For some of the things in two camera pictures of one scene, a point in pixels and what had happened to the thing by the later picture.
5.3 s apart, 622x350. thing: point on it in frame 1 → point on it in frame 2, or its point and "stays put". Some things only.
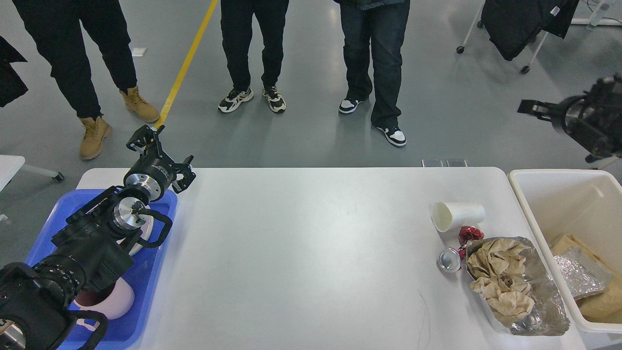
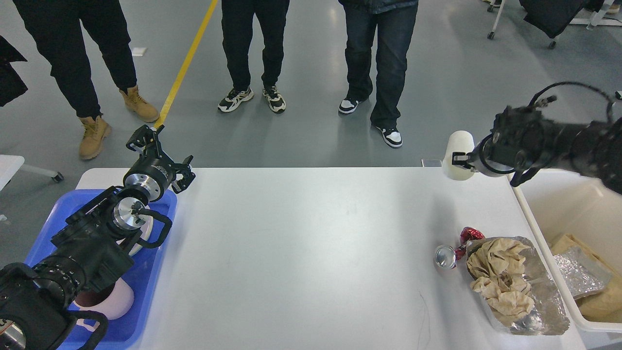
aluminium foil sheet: (584, 272) stays put
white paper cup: (447, 216) → (459, 141)
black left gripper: (151, 171) stays put
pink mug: (113, 300) stays put
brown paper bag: (605, 306) stays put
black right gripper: (573, 114) → (493, 154)
